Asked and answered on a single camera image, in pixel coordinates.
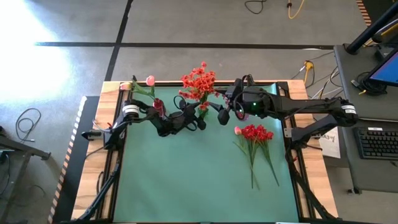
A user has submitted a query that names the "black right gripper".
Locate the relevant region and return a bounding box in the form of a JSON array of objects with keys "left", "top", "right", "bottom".
[{"left": 208, "top": 77, "right": 250, "bottom": 126}]

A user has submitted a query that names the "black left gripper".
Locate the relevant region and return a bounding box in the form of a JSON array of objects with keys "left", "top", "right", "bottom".
[{"left": 158, "top": 98, "right": 208, "bottom": 138}]

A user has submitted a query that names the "red glass vase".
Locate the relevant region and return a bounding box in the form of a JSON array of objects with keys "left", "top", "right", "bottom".
[{"left": 152, "top": 98, "right": 167, "bottom": 116}]

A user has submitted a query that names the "teal table mat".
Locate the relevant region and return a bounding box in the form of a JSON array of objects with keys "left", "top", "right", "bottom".
[{"left": 112, "top": 83, "right": 300, "bottom": 223}]

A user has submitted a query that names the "black table edge clamp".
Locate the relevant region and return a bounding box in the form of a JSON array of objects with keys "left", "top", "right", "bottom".
[{"left": 81, "top": 130, "right": 103, "bottom": 141}]

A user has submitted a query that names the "white paper sheet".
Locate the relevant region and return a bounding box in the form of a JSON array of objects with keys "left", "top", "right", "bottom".
[{"left": 319, "top": 132, "right": 341, "bottom": 159}]

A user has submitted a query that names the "grey computer cart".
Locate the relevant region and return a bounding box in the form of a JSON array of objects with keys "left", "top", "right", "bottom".
[{"left": 334, "top": 43, "right": 398, "bottom": 195}]

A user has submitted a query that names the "black floor mat striped edge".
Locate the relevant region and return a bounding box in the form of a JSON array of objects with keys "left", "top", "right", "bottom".
[
  {"left": 356, "top": 0, "right": 398, "bottom": 27},
  {"left": 48, "top": 95, "right": 100, "bottom": 224}
]

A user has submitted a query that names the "black computer keyboard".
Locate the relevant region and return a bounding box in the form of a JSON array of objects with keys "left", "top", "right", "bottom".
[{"left": 354, "top": 126, "right": 398, "bottom": 161}]

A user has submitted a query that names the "black metal pole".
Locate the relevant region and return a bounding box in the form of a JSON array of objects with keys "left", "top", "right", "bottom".
[{"left": 345, "top": 1, "right": 398, "bottom": 55}]

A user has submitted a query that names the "monitor with blue screen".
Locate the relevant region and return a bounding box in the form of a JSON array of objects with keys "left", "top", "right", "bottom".
[{"left": 362, "top": 48, "right": 398, "bottom": 88}]

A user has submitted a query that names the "black metal table frame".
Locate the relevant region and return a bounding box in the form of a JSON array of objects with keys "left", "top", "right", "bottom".
[{"left": 102, "top": 80, "right": 312, "bottom": 223}]

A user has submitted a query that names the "yellow floor cable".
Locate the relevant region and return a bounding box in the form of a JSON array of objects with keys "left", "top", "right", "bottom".
[{"left": 286, "top": 0, "right": 306, "bottom": 20}]

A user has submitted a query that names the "black diagonal frame strut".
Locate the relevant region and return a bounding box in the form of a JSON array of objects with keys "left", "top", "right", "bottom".
[
  {"left": 76, "top": 161, "right": 123, "bottom": 222},
  {"left": 287, "top": 146, "right": 338, "bottom": 222}
]

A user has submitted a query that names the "black cable on cart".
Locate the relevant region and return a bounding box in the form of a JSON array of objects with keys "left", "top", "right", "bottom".
[{"left": 350, "top": 70, "right": 388, "bottom": 96}]

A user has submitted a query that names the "dark grey desk frame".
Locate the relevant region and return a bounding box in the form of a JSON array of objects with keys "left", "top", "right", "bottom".
[{"left": 0, "top": 124, "right": 52, "bottom": 224}]

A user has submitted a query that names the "black looped floor cable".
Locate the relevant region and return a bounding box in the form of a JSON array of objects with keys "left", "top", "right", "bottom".
[{"left": 15, "top": 107, "right": 43, "bottom": 143}]

